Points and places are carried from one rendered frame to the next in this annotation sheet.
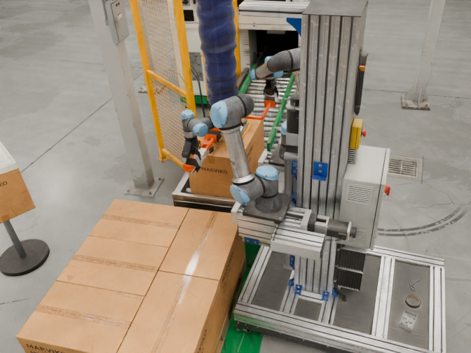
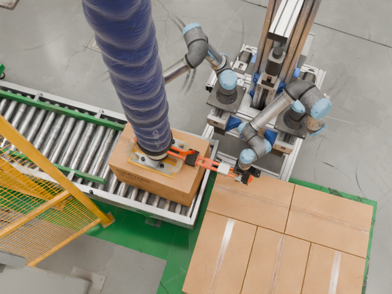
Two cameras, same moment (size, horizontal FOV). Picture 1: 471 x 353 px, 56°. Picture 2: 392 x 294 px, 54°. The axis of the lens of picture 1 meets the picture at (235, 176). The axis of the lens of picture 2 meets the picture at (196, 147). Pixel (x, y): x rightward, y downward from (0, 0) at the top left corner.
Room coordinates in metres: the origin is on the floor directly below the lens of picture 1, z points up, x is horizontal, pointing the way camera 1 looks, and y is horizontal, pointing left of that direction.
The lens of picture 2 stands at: (2.48, 1.00, 3.41)
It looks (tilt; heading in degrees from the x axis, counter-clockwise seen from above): 68 degrees down; 272
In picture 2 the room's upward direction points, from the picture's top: 2 degrees counter-clockwise
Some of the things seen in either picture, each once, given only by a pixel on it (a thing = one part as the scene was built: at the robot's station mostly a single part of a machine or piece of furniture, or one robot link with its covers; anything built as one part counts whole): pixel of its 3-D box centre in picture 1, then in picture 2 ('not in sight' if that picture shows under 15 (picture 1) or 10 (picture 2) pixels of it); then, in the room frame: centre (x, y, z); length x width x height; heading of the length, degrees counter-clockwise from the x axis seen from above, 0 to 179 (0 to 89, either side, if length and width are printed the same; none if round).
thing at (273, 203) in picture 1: (268, 196); (296, 116); (1.84, -0.17, 1.09); 0.15 x 0.15 x 0.10
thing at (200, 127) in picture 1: (200, 126); (259, 146); (2.15, 0.17, 1.38); 0.11 x 0.11 x 0.08; 33
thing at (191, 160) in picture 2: (212, 135); (192, 157); (2.54, 0.13, 1.08); 0.10 x 0.08 x 0.06; 69
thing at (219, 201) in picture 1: (218, 201); (205, 181); (2.45, 0.14, 0.58); 0.70 x 0.03 x 0.06; 73
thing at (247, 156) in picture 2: (188, 120); (247, 157); (2.22, 0.24, 1.38); 0.09 x 0.08 x 0.11; 33
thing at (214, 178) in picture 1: (228, 155); (161, 162); (2.77, 0.04, 0.75); 0.60 x 0.40 x 0.40; 159
